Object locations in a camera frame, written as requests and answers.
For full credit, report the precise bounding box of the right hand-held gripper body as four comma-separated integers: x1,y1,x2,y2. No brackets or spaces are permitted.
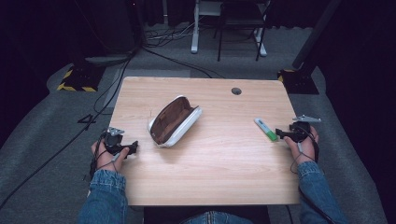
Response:
289,114,322,144

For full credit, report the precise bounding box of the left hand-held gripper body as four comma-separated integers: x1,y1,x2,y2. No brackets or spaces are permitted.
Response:
104,126,132,156

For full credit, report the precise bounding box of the white marker green cap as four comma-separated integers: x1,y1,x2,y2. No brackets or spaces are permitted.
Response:
253,117,278,143

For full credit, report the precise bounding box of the white pencil case brown lining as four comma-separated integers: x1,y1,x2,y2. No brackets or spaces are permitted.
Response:
147,94,204,149

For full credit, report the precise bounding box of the person's left hand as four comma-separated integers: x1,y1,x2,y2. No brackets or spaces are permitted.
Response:
91,140,131,173

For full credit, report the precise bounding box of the person's right hand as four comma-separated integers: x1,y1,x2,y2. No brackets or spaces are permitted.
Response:
283,125,320,165

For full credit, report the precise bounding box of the black stand base slanted pole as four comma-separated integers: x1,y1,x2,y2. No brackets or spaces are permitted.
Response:
276,0,345,95

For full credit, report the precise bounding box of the black stand base striped edge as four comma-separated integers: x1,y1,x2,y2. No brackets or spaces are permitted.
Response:
56,63,106,93

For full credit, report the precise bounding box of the person's lap in jeans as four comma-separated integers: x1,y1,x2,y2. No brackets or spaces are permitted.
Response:
178,210,255,224

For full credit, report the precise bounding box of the black metal chair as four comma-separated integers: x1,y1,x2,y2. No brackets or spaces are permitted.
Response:
212,0,274,63

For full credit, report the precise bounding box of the black chair with white legs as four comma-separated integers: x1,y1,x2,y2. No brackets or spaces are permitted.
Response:
190,0,269,58

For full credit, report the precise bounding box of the left hand-held gripper cable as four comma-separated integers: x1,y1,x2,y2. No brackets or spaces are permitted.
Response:
89,132,121,181

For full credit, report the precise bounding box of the long black floor cable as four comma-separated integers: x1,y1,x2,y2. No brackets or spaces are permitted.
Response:
0,50,139,211

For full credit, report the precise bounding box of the bundle of floor cables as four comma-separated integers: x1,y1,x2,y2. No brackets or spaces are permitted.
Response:
143,21,195,49

